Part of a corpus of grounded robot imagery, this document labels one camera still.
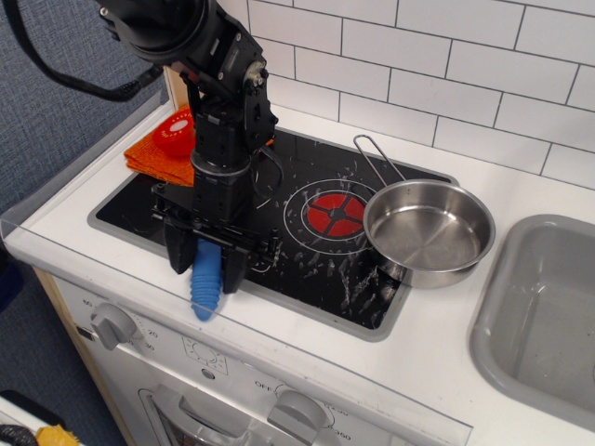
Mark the orange folded cloth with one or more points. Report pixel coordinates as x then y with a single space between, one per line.
144 157

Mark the grey right oven knob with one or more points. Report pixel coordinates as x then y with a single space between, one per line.
298 416

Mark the red toy tomato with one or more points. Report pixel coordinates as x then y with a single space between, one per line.
175 136

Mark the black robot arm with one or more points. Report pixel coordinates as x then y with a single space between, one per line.
225 73

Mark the grey left oven knob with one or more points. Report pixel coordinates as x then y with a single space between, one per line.
112 325

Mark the yellow object at corner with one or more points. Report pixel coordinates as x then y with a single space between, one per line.
55 436

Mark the grey toy sink basin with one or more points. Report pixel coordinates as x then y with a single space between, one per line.
533 339

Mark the blue handled metal fork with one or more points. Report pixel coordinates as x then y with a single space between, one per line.
206 280

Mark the black toy stovetop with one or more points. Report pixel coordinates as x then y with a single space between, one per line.
324 270

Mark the grey oven knob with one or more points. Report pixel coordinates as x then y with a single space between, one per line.
298 416
112 325

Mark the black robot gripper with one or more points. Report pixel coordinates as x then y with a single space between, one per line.
219 209

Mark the stainless steel pan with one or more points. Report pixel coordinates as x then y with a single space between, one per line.
427 233

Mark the light wooden side panel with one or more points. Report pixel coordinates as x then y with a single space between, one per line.
176 88

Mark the toy oven door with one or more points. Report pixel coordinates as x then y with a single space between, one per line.
202 419

